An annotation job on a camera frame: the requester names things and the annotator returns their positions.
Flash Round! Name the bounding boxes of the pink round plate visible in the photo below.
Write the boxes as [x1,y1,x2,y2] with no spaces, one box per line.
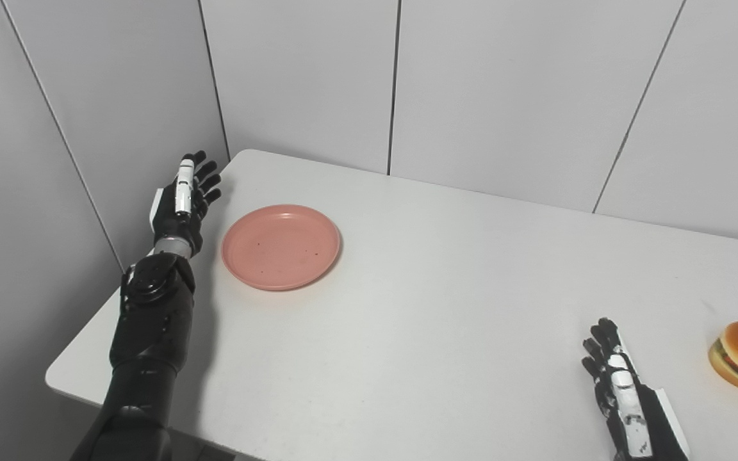
[221,204,342,292]

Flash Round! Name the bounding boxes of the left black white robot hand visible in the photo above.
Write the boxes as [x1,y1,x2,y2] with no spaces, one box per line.
[149,150,223,258]

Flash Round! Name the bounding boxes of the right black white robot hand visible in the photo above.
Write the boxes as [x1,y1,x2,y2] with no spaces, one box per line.
[581,318,690,461]

